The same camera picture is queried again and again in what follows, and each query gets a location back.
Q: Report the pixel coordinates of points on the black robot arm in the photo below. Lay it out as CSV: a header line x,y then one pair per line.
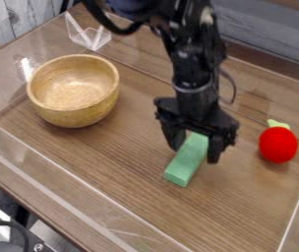
x,y
185,24

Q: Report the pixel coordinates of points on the black metal equipment base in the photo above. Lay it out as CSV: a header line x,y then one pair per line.
x,y
32,243

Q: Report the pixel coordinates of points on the clear acrylic tray wall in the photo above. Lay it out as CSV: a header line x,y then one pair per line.
x,y
92,220

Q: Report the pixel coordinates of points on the red plush strawberry toy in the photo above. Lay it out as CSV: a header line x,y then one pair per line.
x,y
278,142

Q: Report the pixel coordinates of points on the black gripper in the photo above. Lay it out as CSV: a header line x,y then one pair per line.
x,y
193,111

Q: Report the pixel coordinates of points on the wooden bowl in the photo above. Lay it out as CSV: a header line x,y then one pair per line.
x,y
73,90

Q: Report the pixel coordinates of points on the clear acrylic corner bracket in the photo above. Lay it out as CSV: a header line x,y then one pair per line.
x,y
90,38

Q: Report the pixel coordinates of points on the green rectangular block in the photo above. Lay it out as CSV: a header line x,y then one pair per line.
x,y
187,160

